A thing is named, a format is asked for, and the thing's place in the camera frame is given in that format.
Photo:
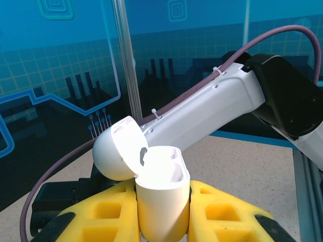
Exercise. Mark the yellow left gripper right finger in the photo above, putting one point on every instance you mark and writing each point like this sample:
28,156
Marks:
196,221

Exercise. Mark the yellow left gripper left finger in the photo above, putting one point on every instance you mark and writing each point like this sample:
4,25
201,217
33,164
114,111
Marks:
126,209

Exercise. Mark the white oblong charging case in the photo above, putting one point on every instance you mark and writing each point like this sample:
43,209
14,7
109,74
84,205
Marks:
161,196

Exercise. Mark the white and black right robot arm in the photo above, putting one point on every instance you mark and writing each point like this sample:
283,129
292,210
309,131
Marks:
214,106

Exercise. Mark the blue-trimmed aluminium side rail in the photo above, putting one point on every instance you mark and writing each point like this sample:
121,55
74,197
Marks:
252,139

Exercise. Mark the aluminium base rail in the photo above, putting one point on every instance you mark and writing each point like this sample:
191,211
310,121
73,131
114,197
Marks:
310,201

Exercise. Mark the aluminium corner post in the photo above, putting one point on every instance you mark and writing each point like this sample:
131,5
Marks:
126,63

